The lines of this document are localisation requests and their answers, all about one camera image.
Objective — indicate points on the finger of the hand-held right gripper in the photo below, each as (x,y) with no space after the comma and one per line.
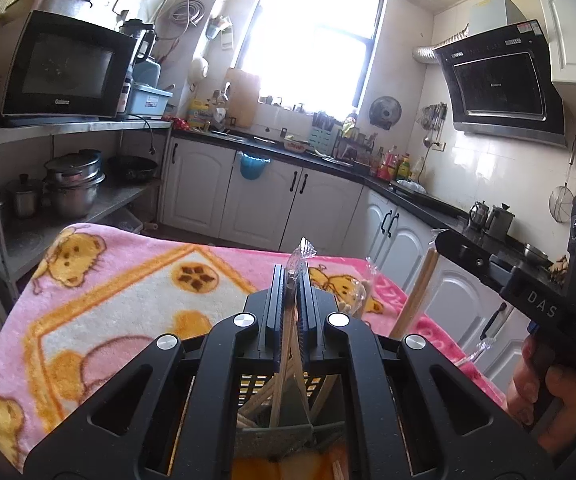
(468,255)

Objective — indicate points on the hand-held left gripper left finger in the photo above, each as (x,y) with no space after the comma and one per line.
(280,310)

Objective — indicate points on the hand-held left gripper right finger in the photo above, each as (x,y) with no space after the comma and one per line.
(307,310)

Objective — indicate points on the wooden chopsticks pair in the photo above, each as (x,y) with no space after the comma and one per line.
(415,295)
(302,252)
(258,404)

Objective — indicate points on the grey plastic utensil basket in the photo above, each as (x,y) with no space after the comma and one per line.
(288,441)

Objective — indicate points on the person's right hand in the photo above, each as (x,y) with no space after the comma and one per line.
(565,390)

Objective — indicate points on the steel kettle pair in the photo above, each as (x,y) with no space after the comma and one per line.
(500,220)

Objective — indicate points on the steel bowl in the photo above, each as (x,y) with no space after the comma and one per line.
(537,254)

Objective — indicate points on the black kitchen countertop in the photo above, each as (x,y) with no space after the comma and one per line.
(418,197)

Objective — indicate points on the white kitchen cabinets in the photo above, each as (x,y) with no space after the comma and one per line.
(318,200)

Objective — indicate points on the group of condiment bottles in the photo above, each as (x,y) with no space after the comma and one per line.
(398,165)

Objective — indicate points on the blue hanging bin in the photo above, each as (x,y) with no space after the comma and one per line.
(254,166)

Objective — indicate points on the pink printed blanket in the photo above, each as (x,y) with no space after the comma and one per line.
(117,300)

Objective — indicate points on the small black fan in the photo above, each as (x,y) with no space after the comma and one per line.
(385,111)

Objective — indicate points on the black range hood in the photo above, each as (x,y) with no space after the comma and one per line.
(503,85)

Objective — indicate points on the teal knife block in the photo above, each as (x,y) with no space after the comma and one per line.
(324,132)

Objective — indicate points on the black wok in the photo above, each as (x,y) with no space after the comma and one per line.
(132,167)

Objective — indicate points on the metal shelf rack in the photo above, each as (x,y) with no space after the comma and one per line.
(82,240)

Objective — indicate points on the yellow detergent bottle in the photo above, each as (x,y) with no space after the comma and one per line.
(197,116)

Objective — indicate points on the wooden cutting board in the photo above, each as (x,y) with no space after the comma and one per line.
(243,100)

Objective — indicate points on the stacked steel pots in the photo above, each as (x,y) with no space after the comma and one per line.
(73,185)

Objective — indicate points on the light blue plastic box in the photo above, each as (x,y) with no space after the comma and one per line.
(151,100)

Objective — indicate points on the kitchen window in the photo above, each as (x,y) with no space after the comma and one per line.
(313,30)

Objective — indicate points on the small lidded steel pot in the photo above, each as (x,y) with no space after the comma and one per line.
(23,197)

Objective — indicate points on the black blender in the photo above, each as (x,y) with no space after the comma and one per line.
(138,40)

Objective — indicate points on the black microwave oven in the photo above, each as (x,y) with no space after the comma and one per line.
(67,67)

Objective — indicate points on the large metal pot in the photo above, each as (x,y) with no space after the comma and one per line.
(47,2)

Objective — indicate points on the silver exhaust duct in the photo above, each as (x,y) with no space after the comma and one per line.
(428,52)

